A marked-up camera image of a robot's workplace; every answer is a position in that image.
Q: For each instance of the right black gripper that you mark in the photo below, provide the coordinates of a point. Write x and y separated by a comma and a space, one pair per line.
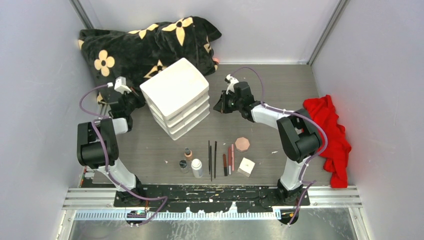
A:
221, 106

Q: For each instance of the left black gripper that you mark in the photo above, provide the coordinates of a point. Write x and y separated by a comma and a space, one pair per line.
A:
137, 94

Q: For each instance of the pink lip gloss tube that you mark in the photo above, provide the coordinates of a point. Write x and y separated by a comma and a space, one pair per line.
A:
232, 158

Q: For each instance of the red silver lip pencil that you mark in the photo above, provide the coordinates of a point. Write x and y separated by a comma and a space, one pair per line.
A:
229, 160

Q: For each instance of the white plastic drawer organizer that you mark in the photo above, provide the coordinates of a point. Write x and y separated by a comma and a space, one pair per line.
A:
178, 98

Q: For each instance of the dark red lipstick tube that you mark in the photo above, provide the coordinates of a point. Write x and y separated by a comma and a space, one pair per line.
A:
225, 165

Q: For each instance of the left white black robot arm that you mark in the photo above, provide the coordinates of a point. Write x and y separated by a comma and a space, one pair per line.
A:
97, 148

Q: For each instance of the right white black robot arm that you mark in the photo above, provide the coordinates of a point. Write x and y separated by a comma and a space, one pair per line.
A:
300, 137

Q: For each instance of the thick black makeup pencil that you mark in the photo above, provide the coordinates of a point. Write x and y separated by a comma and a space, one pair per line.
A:
215, 160

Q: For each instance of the short black makeup pencil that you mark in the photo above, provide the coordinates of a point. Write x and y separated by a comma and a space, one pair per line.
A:
211, 175

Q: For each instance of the pink octagonal compact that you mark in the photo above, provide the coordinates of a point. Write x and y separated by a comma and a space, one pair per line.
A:
242, 144

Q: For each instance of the black floral plush blanket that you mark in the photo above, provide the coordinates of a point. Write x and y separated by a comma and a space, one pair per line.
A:
139, 55

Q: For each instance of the white cube box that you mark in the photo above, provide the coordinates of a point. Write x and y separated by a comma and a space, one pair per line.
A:
246, 167

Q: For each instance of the tan foundation bottle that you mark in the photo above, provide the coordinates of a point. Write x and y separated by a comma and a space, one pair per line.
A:
188, 154

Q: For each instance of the white plastic bottle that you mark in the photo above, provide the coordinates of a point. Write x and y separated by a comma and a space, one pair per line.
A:
197, 168

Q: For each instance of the clear jar black lid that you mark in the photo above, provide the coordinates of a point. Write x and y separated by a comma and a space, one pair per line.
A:
184, 167

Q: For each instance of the red cloth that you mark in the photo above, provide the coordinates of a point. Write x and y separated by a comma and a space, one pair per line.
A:
336, 155

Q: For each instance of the small green circuit board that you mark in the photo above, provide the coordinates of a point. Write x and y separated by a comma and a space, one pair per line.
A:
136, 214

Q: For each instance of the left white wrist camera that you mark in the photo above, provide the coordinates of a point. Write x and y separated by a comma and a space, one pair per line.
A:
120, 85

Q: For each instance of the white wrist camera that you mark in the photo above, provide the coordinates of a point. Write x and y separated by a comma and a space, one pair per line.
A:
120, 85
230, 81

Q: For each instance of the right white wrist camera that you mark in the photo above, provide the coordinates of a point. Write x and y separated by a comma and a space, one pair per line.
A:
230, 81

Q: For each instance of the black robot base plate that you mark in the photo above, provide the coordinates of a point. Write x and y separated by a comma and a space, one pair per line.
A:
216, 198

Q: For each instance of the aluminium frame rail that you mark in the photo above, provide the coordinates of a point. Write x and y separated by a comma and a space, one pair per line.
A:
97, 204

